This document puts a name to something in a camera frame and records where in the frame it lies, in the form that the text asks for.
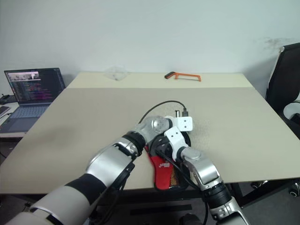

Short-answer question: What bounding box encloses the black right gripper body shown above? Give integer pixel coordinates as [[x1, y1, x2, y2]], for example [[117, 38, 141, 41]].
[[150, 135, 175, 158]]

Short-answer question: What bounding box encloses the black ping pong paddle cover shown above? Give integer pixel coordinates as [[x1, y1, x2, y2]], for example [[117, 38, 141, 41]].
[[146, 132, 192, 191]]

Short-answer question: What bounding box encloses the orange hacksaw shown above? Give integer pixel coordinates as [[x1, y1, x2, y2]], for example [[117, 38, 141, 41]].
[[164, 71, 203, 83]]

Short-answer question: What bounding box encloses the clear plastic bag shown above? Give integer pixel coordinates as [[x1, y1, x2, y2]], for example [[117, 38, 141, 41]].
[[104, 66, 128, 82]]

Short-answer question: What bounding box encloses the black office chair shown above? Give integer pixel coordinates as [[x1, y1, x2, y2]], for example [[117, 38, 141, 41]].
[[265, 42, 300, 197]]

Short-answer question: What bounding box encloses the open laptop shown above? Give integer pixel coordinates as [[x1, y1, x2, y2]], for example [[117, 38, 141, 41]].
[[4, 67, 67, 134]]

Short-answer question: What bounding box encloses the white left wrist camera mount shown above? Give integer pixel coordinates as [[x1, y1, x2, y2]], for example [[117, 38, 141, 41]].
[[165, 114, 194, 133]]

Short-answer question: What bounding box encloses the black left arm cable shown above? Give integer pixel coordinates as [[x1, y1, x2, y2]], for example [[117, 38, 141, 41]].
[[138, 100, 189, 124]]

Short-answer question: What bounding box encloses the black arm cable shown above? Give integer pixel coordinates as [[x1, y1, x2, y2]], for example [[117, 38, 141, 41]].
[[154, 149, 210, 225], [138, 100, 189, 124]]

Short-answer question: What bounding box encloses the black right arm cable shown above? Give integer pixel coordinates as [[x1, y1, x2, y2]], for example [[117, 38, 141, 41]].
[[154, 149, 210, 225]]

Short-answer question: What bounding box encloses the black table frame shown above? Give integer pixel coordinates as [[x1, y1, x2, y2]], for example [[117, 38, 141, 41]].
[[93, 180, 300, 218]]

